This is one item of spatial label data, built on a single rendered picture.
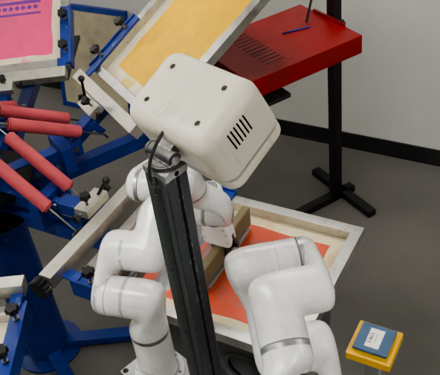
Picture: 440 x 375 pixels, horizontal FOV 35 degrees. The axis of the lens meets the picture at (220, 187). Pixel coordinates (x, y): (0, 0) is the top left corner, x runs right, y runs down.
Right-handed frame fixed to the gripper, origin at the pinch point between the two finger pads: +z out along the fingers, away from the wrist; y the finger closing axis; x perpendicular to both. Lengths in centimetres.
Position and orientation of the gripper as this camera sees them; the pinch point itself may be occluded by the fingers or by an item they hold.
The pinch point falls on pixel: (222, 250)
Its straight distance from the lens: 230.5
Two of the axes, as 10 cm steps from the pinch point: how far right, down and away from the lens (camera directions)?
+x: 4.5, -6.6, 6.1
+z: 1.4, 7.2, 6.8
